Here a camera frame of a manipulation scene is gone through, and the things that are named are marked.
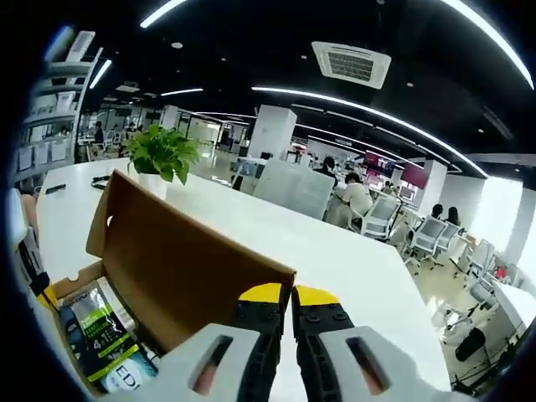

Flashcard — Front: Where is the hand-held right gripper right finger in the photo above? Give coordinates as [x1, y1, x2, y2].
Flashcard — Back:
[291, 284, 461, 402]

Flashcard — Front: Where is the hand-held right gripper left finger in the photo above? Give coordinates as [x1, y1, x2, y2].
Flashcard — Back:
[125, 282, 290, 402]

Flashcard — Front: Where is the white wet wipes pack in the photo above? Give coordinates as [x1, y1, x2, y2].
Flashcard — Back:
[100, 347, 160, 394]

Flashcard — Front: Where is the grey green packet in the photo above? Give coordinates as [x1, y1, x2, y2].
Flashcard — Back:
[58, 279, 142, 383]

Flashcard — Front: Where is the brown cardboard shoe box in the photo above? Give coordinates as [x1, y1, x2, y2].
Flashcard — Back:
[52, 169, 297, 397]

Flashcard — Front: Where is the white mesh office chair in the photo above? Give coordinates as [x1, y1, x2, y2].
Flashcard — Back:
[412, 217, 449, 269]
[355, 194, 403, 240]

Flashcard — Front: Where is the green plant in white pot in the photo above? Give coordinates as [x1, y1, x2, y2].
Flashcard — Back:
[121, 124, 202, 202]

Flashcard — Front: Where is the frosted partition screen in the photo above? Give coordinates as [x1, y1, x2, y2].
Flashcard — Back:
[253, 158, 336, 221]

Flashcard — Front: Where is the curved ceiling light strip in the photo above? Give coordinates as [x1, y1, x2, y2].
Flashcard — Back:
[250, 85, 489, 177]
[439, 0, 535, 91]

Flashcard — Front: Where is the ceiling air conditioner unit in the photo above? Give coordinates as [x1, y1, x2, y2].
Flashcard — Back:
[311, 40, 393, 91]

